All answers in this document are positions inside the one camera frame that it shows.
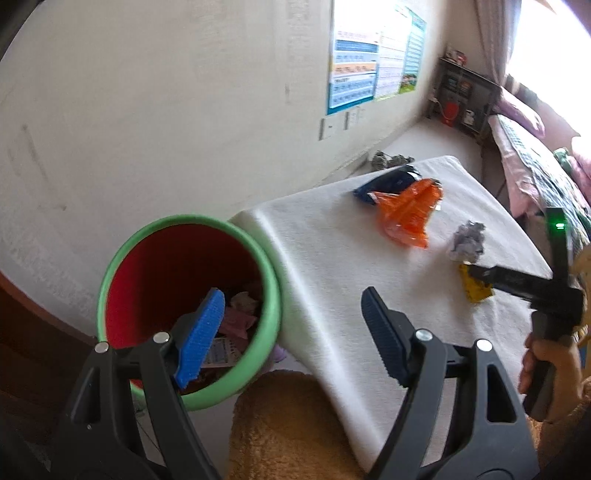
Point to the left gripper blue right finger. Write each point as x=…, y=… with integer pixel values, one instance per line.
x=390, y=333

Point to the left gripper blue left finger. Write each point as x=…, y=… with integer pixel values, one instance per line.
x=193, y=335

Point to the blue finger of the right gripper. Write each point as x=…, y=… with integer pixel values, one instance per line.
x=487, y=275

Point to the yellow snack wrapper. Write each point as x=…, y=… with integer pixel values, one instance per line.
x=476, y=290

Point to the large pink snack bag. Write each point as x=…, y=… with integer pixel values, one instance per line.
x=239, y=317

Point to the white milk carton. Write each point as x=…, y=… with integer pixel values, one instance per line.
x=223, y=353

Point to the grey paper ball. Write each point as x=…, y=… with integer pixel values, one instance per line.
x=468, y=243

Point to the orange snack wrapper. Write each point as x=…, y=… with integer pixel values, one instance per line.
x=403, y=217

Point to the dark blue snack wrapper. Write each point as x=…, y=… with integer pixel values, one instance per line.
x=393, y=181

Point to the red green trash bin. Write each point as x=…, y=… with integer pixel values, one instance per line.
x=164, y=271

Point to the person right hand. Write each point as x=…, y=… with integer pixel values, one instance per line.
x=568, y=389

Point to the white towel table cover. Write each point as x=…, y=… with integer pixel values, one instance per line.
x=326, y=247

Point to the plaid patchwork bed cover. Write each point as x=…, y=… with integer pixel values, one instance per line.
x=535, y=180

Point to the pink folded quilt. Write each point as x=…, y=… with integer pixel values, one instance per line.
x=580, y=148

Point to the grey shoes on floor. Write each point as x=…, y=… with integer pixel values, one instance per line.
x=383, y=161

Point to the purple pillow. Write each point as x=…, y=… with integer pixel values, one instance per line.
x=513, y=108

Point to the red bucket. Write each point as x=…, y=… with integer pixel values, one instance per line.
x=450, y=112

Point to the dark bedside shelf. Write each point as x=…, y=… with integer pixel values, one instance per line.
x=476, y=93

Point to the pink window curtain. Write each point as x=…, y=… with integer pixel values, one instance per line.
x=497, y=20

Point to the wall switch plate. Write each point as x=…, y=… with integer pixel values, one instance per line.
x=329, y=125

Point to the wall power outlet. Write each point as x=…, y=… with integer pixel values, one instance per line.
x=352, y=117

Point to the white chart wall poster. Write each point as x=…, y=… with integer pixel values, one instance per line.
x=393, y=30

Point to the green number wall poster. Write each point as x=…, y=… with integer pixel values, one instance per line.
x=414, y=54

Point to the blue pinyin wall poster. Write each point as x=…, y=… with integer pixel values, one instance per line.
x=353, y=69

